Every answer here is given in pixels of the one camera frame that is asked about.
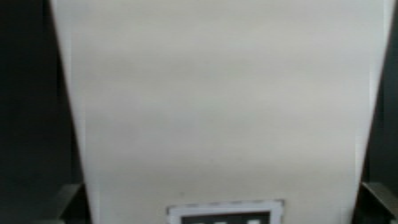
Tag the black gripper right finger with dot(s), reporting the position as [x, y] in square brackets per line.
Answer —
[377, 205]

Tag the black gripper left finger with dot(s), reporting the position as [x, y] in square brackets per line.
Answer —
[66, 210]

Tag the white cabinet top block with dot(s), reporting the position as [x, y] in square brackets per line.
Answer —
[223, 90]

